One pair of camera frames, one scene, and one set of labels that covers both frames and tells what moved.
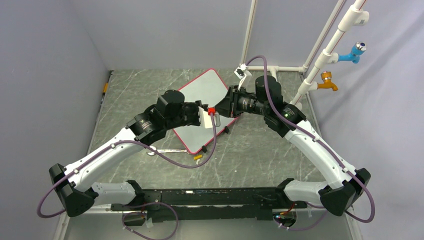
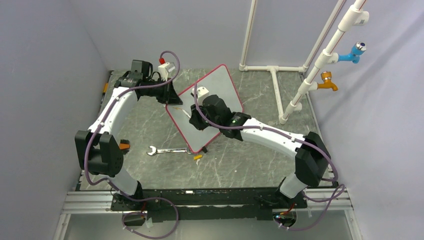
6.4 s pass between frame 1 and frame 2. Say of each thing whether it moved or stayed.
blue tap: stayed
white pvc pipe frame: stayed
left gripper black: moved
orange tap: stayed
